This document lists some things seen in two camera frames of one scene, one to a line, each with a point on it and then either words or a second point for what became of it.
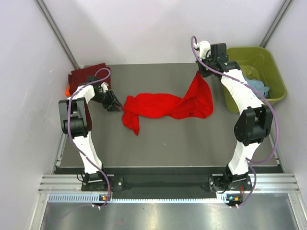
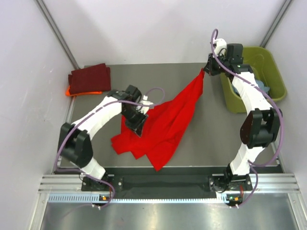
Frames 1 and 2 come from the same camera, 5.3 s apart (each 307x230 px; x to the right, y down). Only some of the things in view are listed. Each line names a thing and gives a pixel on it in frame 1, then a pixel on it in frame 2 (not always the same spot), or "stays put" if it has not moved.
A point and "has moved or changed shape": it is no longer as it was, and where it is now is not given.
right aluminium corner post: [286, 5] stays put
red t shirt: [197, 103] has moved or changed shape
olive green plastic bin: [257, 63] stays put
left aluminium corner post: [57, 33] stays put
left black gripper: [112, 98] to [137, 126]
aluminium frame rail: [284, 183] stays put
